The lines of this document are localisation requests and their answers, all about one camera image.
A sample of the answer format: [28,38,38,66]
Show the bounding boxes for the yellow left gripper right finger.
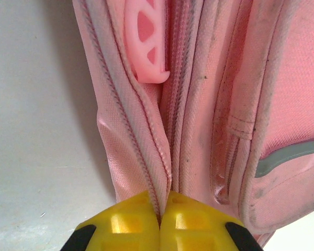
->
[159,190,265,251]

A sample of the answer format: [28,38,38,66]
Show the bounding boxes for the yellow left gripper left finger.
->
[60,190,162,251]

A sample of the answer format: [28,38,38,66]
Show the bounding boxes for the pink backpack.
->
[70,0,314,248]

